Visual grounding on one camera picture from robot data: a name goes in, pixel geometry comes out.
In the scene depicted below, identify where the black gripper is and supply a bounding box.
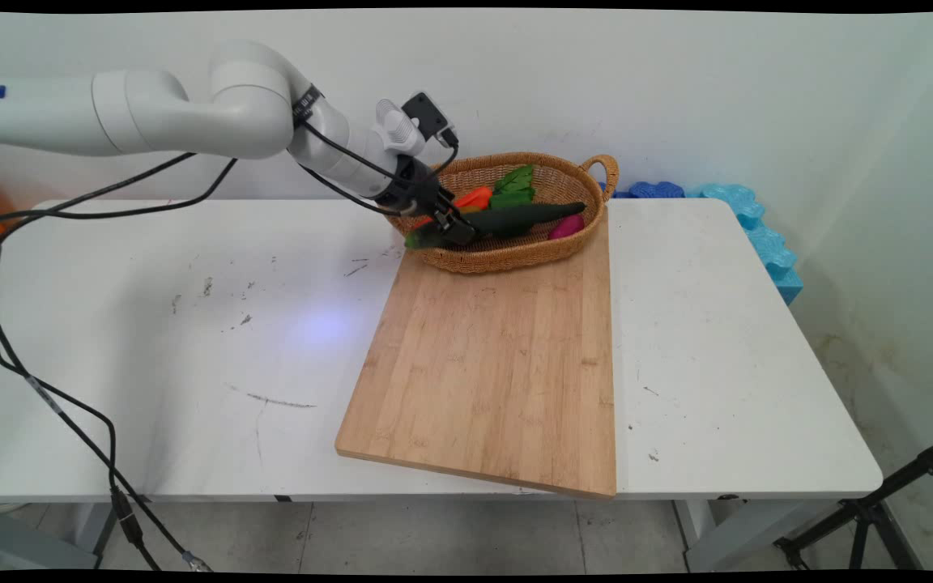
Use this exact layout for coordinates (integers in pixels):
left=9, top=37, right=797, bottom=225
left=385, top=156, right=481, bottom=248

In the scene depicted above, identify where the long dark green cucumber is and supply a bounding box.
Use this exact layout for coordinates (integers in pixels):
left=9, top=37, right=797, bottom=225
left=403, top=202, right=588, bottom=250

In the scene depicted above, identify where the orange toy carrot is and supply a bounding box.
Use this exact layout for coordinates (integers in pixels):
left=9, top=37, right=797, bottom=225
left=450, top=185, right=494, bottom=211

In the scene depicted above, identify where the green leafy toy vegetable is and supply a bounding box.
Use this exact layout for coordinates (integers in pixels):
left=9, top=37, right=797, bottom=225
left=494, top=164, right=537, bottom=195

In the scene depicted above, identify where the woven wicker basket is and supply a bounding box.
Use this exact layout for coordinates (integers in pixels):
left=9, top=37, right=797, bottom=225
left=386, top=151, right=620, bottom=275

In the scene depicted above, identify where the wooden cutting board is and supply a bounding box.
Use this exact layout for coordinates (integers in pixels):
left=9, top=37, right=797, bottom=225
left=334, top=206, right=619, bottom=500

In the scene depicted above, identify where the dark blue foam piece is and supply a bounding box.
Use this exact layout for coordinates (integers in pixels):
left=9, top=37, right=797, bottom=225
left=598, top=181, right=688, bottom=201

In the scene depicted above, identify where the light blue foam piece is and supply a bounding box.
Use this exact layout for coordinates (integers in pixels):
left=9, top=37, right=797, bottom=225
left=687, top=183, right=805, bottom=306

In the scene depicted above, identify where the white table leg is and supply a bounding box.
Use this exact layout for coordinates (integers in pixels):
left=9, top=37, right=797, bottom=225
left=0, top=502, right=115, bottom=571
left=671, top=497, right=848, bottom=572

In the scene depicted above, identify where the black tripod stand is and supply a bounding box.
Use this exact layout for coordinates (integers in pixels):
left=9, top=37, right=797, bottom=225
left=773, top=432, right=933, bottom=572

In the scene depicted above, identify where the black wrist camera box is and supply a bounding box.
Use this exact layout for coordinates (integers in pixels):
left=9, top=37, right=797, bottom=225
left=399, top=91, right=460, bottom=148

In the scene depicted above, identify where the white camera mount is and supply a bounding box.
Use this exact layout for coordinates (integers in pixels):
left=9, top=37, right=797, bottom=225
left=373, top=98, right=428, bottom=156

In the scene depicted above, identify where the thick black cable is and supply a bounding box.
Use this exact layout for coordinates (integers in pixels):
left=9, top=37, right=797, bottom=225
left=0, top=157, right=239, bottom=572

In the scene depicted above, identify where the thin black cable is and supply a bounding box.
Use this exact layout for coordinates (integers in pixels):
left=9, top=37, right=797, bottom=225
left=0, top=121, right=403, bottom=519

